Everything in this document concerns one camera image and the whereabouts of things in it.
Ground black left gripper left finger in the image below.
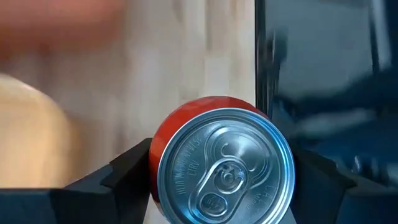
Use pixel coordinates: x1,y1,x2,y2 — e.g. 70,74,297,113
0,138,153,224

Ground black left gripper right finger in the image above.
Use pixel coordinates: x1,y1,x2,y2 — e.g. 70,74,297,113
289,146,398,224

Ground yellow plastic bin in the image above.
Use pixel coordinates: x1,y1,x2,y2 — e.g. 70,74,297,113
0,73,77,189

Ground plain red soda can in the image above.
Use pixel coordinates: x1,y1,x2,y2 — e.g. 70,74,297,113
148,95,296,224

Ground dark blue plastic bin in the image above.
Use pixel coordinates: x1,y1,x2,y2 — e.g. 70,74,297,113
254,0,398,189

